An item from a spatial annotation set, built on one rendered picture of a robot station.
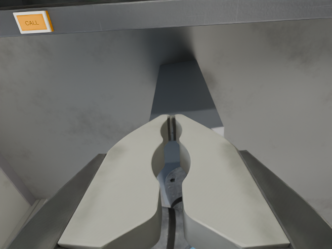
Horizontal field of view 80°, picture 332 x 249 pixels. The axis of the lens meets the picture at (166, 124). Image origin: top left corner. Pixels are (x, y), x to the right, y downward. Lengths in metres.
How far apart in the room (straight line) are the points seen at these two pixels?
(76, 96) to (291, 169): 1.87
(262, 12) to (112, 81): 1.19
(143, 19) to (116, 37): 1.01
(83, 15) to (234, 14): 0.24
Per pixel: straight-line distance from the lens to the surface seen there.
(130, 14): 0.37
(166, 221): 0.46
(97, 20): 0.38
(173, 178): 0.56
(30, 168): 2.25
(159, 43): 1.33
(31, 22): 0.41
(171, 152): 0.59
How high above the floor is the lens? 1.31
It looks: 58 degrees down
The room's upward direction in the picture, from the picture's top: 177 degrees counter-clockwise
